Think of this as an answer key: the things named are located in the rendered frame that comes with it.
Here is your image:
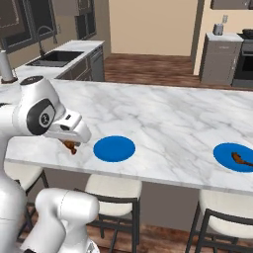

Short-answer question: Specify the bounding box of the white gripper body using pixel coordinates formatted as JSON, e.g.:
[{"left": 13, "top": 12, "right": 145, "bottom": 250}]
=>
[{"left": 42, "top": 119, "right": 93, "bottom": 145}]

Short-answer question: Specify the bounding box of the blue round plate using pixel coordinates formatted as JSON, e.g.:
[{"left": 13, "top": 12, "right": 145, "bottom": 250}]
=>
[
  {"left": 92, "top": 134, "right": 136, "bottom": 163},
  {"left": 212, "top": 141, "right": 253, "bottom": 174}
]

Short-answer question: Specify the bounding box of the grey base cupboard run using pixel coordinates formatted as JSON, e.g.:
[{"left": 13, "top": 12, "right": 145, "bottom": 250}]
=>
[{"left": 54, "top": 44, "right": 106, "bottom": 83}]

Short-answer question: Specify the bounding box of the cream cushioned bar stool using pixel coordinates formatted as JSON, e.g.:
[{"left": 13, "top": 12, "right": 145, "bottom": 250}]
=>
[
  {"left": 185, "top": 189, "right": 253, "bottom": 253},
  {"left": 72, "top": 173, "right": 143, "bottom": 253},
  {"left": 3, "top": 160, "right": 49, "bottom": 243}
]

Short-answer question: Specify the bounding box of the black kitchen sink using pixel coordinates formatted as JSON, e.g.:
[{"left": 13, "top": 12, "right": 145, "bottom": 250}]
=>
[{"left": 25, "top": 49, "right": 85, "bottom": 68}]

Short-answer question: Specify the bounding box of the white paper towel roll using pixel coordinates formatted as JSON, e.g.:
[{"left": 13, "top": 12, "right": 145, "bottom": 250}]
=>
[{"left": 0, "top": 49, "right": 20, "bottom": 84}]

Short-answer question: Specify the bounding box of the dark curved tap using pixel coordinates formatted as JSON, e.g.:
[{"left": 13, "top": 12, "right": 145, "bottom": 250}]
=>
[{"left": 36, "top": 25, "right": 59, "bottom": 57}]

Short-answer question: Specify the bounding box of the dark framed window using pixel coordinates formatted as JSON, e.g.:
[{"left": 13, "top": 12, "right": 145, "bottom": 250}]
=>
[
  {"left": 0, "top": 0, "right": 57, "bottom": 54},
  {"left": 74, "top": 0, "right": 98, "bottom": 41}
]

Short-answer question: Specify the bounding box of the grey canister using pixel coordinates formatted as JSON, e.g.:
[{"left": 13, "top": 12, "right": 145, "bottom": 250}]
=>
[{"left": 212, "top": 23, "right": 224, "bottom": 37}]

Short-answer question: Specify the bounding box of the dark oven with hob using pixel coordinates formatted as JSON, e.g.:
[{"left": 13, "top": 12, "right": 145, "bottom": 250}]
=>
[{"left": 231, "top": 29, "right": 253, "bottom": 90}]

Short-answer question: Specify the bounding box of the grey wall cupboard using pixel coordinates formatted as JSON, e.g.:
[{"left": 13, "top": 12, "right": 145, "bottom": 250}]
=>
[{"left": 210, "top": 0, "right": 253, "bottom": 11}]

